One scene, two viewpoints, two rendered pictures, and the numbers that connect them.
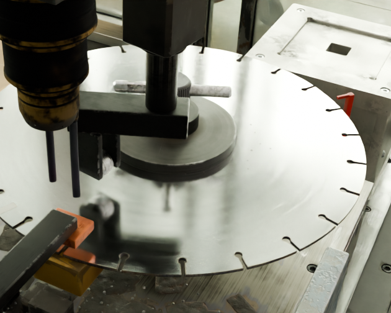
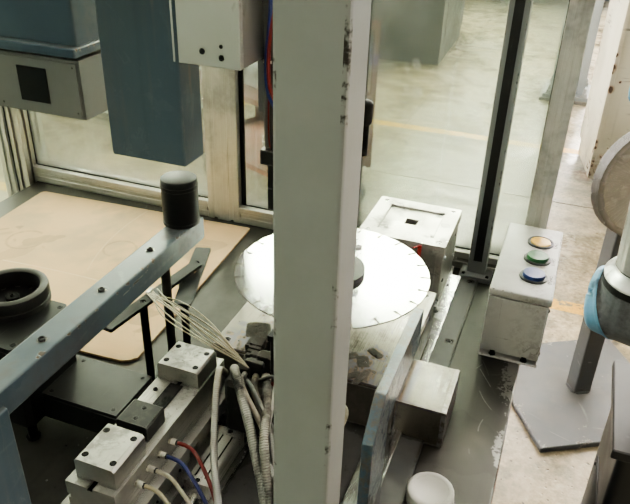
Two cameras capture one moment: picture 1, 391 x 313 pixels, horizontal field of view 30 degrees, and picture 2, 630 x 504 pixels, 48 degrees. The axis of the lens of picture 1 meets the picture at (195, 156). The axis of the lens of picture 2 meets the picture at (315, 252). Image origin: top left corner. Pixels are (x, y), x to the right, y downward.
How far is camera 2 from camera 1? 59 cm
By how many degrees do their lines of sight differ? 7
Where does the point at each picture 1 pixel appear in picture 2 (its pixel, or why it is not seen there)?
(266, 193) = (383, 293)
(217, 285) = (361, 345)
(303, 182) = (400, 288)
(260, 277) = (382, 340)
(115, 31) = (268, 219)
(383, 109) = (438, 253)
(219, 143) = (357, 272)
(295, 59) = (387, 229)
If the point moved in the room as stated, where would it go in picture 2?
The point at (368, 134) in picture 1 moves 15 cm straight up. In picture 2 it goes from (432, 268) to (441, 200)
